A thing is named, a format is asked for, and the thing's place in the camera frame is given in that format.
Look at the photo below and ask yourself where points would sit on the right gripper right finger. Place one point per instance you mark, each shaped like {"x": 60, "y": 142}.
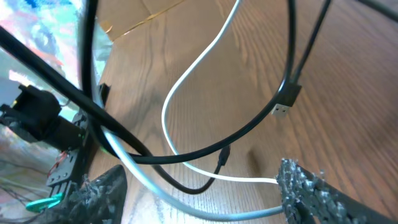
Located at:
{"x": 307, "y": 198}

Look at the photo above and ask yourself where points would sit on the cardboard panel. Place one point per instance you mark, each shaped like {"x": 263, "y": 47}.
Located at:
{"x": 117, "y": 17}

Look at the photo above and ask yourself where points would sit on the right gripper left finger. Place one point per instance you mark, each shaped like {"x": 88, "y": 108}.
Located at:
{"x": 99, "y": 201}

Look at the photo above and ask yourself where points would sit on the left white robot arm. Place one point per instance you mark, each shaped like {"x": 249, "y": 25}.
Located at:
{"x": 35, "y": 135}

